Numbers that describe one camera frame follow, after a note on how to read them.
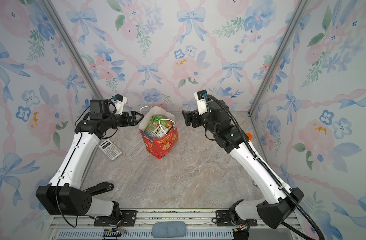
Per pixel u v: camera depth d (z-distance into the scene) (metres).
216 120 0.50
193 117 0.58
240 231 0.71
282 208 0.37
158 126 0.82
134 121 0.66
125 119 0.66
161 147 0.82
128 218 0.74
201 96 0.54
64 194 0.39
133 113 0.66
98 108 0.56
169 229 0.69
